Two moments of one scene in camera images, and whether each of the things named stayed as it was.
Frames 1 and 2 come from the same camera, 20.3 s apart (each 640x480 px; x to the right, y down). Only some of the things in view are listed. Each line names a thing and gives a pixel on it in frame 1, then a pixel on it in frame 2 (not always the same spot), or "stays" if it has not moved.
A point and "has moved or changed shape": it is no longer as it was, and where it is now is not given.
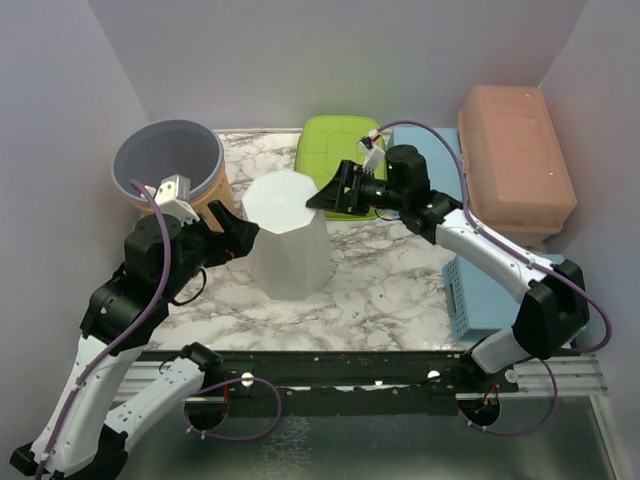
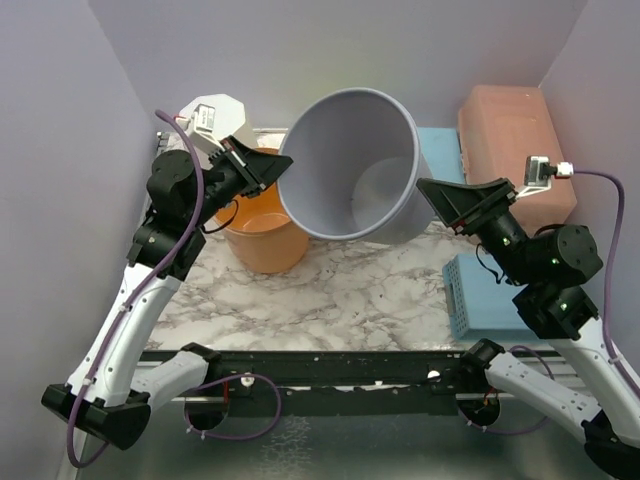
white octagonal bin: [289, 258] to [228, 115]
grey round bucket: [166, 148] to [356, 167]
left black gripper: [225, 246] to [255, 168]
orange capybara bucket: [219, 190] has moved or changed shape
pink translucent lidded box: [519, 166] stays
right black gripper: [334, 198] to [454, 199]
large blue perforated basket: [478, 303] stays
